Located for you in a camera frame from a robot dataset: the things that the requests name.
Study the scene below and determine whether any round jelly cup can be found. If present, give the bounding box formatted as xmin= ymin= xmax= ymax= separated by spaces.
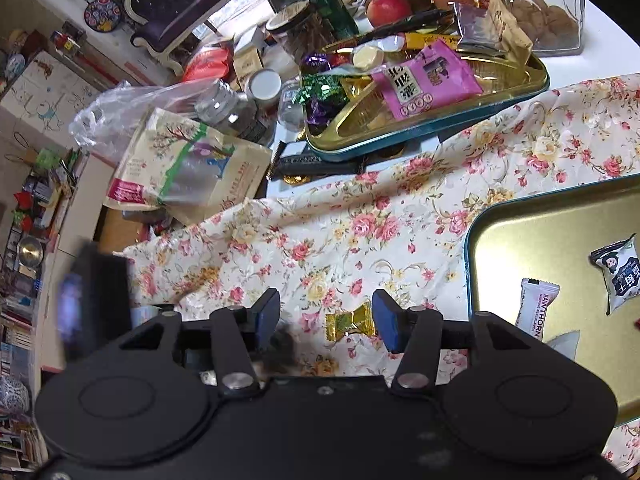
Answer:
xmin=352 ymin=44 xmax=386 ymax=70

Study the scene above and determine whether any cluttered bookshelf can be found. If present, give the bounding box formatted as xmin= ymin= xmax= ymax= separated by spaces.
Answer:
xmin=0 ymin=145 xmax=91 ymax=471

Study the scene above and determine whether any silver brown snack packet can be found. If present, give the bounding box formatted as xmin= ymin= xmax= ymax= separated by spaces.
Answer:
xmin=545 ymin=330 xmax=581 ymax=361

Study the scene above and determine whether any beige snack packet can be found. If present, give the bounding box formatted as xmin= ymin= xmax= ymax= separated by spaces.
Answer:
xmin=487 ymin=0 xmax=535 ymax=66

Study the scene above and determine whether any glass jar with metal lid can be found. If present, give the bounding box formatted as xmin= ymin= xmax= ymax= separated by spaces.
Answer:
xmin=194 ymin=80 xmax=276 ymax=146

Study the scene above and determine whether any purple chaise longue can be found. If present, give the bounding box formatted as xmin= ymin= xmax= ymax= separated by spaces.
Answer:
xmin=124 ymin=0 xmax=261 ymax=76

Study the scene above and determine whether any blue white porcelain vase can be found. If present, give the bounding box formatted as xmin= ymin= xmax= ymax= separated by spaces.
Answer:
xmin=0 ymin=375 xmax=31 ymax=416

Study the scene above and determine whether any floral tablecloth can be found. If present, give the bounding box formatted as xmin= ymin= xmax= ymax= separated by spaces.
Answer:
xmin=122 ymin=72 xmax=640 ymax=476

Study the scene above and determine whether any pile of foil-wrapped candies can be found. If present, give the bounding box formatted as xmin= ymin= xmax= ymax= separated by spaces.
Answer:
xmin=299 ymin=52 xmax=361 ymax=131

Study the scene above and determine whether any small cream box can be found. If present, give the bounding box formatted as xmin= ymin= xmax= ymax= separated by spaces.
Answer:
xmin=234 ymin=47 xmax=265 ymax=86

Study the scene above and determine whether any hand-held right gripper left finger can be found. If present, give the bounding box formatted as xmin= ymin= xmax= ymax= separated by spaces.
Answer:
xmin=112 ymin=288 xmax=281 ymax=400

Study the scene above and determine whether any cream pouch with magenta label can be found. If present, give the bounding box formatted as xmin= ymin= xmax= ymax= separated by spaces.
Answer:
xmin=102 ymin=107 xmax=236 ymax=211

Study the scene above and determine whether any pink snack packet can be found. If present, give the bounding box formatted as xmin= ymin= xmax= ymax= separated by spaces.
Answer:
xmin=371 ymin=40 xmax=485 ymax=121

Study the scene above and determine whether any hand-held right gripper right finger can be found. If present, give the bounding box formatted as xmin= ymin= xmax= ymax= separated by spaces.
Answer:
xmin=372 ymin=289 xmax=551 ymax=401

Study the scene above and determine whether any silver foil packet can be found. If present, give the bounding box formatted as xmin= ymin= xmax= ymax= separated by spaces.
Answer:
xmin=454 ymin=2 xmax=503 ymax=51

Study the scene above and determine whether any brown kraft pouch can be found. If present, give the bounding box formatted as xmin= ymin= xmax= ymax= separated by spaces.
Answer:
xmin=160 ymin=142 xmax=273 ymax=226

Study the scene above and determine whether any orange snack packet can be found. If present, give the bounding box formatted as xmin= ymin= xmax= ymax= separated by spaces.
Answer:
xmin=182 ymin=42 xmax=236 ymax=83

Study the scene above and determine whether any clear plastic bag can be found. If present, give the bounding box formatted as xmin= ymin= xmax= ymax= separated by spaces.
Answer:
xmin=69 ymin=80 xmax=221 ymax=148

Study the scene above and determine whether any round patterned ornament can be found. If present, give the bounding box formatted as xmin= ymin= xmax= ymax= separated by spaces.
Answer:
xmin=84 ymin=0 xmax=122 ymax=33

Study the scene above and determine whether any small glass jar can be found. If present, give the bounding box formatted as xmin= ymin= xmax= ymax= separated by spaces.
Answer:
xmin=276 ymin=80 xmax=308 ymax=131

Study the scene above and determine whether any teal tin tray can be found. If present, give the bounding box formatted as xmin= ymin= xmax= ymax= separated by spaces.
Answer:
xmin=302 ymin=35 xmax=551 ymax=163

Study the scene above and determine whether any gold foil candy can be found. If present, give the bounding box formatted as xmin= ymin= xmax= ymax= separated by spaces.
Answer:
xmin=325 ymin=302 xmax=376 ymax=342

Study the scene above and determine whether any brown jar with dark lid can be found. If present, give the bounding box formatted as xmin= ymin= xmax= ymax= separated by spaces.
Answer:
xmin=265 ymin=0 xmax=336 ymax=66

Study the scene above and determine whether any metal bowl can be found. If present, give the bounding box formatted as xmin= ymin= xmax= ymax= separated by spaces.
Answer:
xmin=16 ymin=237 xmax=46 ymax=267

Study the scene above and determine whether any black pen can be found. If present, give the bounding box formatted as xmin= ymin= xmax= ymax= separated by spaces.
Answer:
xmin=350 ymin=9 xmax=453 ymax=46

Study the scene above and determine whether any green can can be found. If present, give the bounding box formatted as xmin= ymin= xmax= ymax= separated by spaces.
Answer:
xmin=299 ymin=0 xmax=360 ymax=38

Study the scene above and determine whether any wall poster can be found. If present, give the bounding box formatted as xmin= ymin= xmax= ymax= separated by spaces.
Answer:
xmin=0 ymin=50 xmax=121 ymax=136

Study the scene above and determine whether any black and white candy packet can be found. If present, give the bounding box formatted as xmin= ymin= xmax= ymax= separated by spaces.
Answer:
xmin=589 ymin=235 xmax=640 ymax=316

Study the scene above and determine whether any clear cookie jar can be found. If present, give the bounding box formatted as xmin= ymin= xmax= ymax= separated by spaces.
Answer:
xmin=510 ymin=0 xmax=586 ymax=56

